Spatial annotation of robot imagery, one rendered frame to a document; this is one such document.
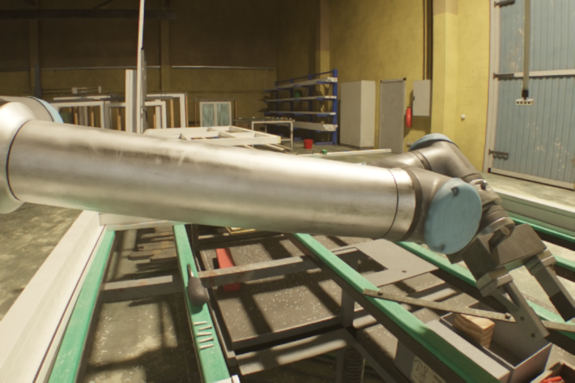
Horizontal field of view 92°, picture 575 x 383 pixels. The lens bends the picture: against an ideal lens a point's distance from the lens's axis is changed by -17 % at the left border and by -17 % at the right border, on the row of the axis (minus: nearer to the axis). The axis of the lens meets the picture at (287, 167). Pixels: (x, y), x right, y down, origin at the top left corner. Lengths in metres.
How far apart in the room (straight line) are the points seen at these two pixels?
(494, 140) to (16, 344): 7.48
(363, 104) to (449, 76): 3.17
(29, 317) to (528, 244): 0.75
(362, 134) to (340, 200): 9.91
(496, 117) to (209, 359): 7.26
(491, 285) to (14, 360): 0.63
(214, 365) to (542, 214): 1.11
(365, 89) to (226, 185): 10.01
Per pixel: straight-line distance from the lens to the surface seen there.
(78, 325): 0.68
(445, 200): 0.39
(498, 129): 7.49
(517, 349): 1.09
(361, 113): 10.17
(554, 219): 1.29
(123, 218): 1.12
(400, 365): 0.93
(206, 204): 0.32
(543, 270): 0.59
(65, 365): 0.60
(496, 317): 0.70
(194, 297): 0.64
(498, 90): 7.53
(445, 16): 8.24
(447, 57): 8.06
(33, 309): 0.62
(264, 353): 1.01
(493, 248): 0.51
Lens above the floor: 1.23
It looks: 10 degrees down
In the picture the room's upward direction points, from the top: straight up
